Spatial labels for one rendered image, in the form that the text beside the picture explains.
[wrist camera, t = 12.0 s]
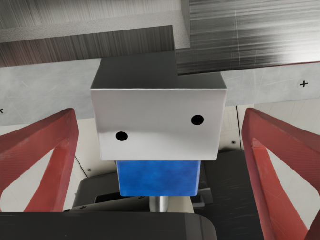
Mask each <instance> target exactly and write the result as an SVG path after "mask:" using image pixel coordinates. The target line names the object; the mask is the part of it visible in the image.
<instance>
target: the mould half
mask: <svg viewBox="0 0 320 240"><path fill-rule="evenodd" d="M189 12H190V46H191V47H190V48H180V49H176V61H177V74H178V76H181V75H191V74H202V73H212V72H222V71H232V70H247V69H257V68H267V67H277V66H287V65H297V64H308V63H318V62H320V0H189Z"/></svg>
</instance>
